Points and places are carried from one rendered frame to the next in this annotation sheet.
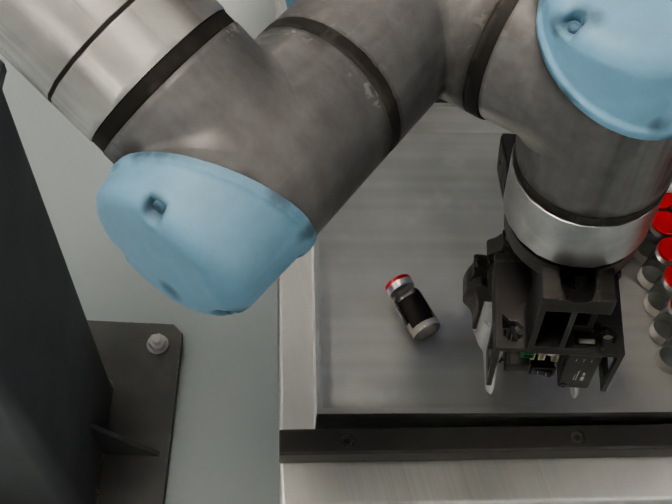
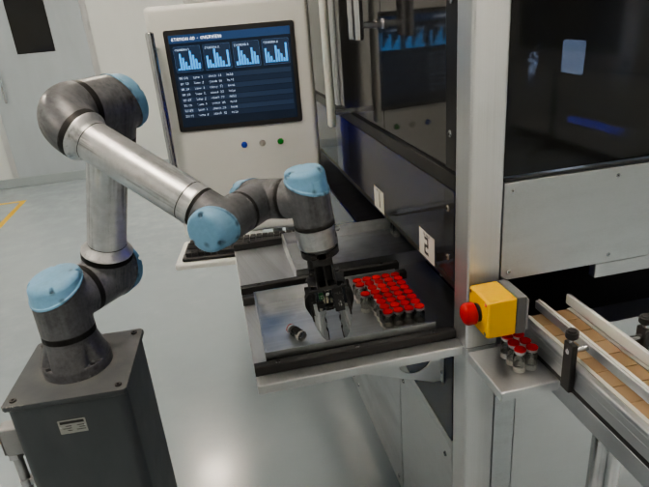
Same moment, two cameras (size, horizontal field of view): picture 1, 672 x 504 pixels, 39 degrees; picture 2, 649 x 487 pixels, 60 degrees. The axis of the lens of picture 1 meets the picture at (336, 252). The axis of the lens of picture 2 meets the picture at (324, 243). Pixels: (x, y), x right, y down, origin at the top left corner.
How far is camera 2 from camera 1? 0.68 m
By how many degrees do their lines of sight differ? 37
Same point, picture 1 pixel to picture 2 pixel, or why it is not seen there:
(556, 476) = (353, 361)
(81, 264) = not seen: outside the picture
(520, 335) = (318, 294)
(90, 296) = not seen: outside the picture
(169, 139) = (202, 206)
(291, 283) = (254, 338)
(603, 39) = (294, 174)
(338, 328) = (271, 344)
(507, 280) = (310, 280)
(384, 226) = (284, 320)
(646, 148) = (315, 200)
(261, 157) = (223, 205)
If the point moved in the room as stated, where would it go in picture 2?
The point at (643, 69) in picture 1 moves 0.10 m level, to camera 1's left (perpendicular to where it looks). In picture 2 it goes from (303, 176) to (245, 182)
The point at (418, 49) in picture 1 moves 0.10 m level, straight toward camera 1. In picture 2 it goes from (259, 194) to (251, 214)
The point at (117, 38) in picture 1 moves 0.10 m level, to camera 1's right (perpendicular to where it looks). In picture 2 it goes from (189, 189) to (249, 184)
